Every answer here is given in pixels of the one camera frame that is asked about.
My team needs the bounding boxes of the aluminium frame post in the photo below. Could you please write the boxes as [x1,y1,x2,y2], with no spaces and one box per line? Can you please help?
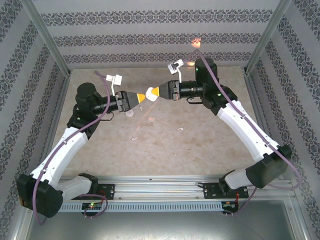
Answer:
[246,0,292,73]
[19,0,72,76]

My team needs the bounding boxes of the right aluminium frame post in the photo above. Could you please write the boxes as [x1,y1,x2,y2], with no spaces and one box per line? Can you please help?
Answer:
[246,0,292,73]

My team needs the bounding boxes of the left small circuit board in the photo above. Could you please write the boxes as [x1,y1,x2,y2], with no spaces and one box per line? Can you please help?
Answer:
[81,202,104,211]

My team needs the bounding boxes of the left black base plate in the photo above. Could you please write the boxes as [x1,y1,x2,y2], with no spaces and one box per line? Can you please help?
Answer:
[96,183,116,201]

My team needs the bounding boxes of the white earbud charging case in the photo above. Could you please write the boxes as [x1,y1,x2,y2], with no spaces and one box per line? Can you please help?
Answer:
[145,86,159,102]

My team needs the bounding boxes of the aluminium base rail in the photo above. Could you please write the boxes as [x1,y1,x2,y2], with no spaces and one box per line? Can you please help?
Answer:
[57,174,293,201]

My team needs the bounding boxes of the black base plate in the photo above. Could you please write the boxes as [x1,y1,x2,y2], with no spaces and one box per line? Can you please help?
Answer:
[202,182,250,200]
[96,183,116,201]

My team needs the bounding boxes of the aluminium side rail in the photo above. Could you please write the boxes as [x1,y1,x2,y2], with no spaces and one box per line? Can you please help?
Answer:
[12,69,73,240]
[242,66,311,240]

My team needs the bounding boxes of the left aluminium frame post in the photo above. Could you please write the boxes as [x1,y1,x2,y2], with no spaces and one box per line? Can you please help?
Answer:
[19,0,72,76]

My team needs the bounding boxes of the right aluminium side rail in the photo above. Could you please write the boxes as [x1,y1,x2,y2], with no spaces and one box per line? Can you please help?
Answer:
[242,66,311,240]

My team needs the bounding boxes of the left aluminium side rail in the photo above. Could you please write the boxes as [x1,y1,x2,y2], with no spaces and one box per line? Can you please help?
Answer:
[12,69,73,240]

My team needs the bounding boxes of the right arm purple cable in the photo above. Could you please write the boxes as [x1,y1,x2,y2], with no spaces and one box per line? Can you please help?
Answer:
[186,49,302,218]

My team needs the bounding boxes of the grey metal sheet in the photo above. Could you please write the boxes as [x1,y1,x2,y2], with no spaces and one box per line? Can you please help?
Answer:
[24,199,303,240]

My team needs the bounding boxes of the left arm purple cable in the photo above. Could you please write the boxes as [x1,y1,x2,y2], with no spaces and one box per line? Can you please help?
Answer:
[33,70,112,226]

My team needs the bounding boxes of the white slotted cable duct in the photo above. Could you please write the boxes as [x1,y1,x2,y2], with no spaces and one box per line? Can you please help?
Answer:
[59,201,226,213]

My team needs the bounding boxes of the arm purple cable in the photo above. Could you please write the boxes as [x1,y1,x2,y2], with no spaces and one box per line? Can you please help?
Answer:
[186,49,302,218]
[33,70,112,226]

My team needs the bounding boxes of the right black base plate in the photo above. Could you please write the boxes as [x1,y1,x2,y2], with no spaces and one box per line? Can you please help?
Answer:
[202,182,250,200]

